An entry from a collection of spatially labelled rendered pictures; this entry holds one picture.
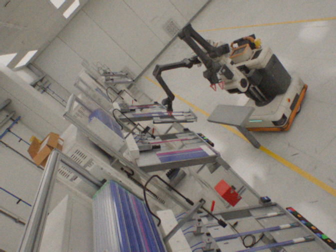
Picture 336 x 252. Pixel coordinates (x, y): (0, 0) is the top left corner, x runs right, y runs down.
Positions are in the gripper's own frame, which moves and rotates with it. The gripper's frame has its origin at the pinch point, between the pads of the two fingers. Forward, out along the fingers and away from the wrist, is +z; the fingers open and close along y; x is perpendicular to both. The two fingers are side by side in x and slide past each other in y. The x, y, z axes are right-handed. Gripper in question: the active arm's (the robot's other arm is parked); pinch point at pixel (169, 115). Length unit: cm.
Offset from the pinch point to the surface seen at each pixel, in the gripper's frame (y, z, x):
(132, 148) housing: 81, -3, -47
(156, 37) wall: -729, -20, 80
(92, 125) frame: 93, -32, -77
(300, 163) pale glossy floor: 93, 18, 112
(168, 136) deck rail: 33.0, 10.9, -7.0
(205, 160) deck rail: 99, 3, 13
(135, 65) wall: -710, 77, 1
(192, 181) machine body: 84, 34, 8
